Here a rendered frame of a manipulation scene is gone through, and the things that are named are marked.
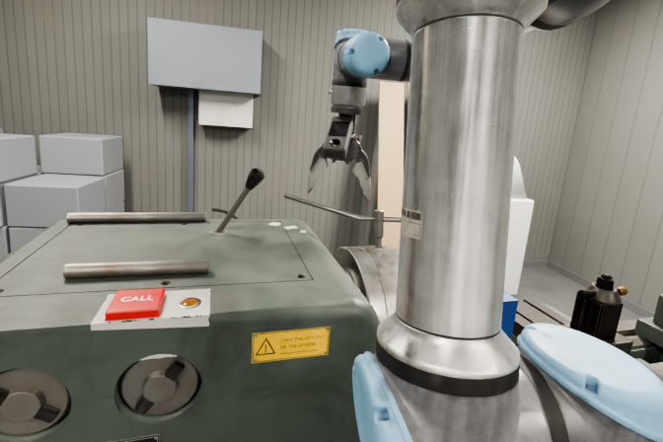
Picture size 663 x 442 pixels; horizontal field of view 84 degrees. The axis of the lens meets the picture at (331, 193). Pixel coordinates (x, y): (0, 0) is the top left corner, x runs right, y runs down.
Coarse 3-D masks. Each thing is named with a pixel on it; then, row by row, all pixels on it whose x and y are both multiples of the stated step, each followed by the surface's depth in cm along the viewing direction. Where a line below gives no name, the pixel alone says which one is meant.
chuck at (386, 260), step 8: (368, 248) 84; (392, 248) 85; (376, 256) 80; (384, 256) 80; (392, 256) 80; (376, 264) 77; (384, 264) 77; (392, 264) 78; (384, 272) 75; (392, 272) 76; (384, 280) 74; (392, 280) 74; (384, 288) 73; (392, 288) 73; (384, 296) 72; (392, 296) 72; (392, 304) 72; (392, 312) 71
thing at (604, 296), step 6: (594, 282) 97; (588, 288) 96; (594, 288) 94; (600, 288) 93; (600, 294) 92; (606, 294) 92; (612, 294) 92; (618, 294) 92; (594, 300) 93; (600, 300) 92; (606, 300) 91; (612, 300) 91; (618, 300) 91
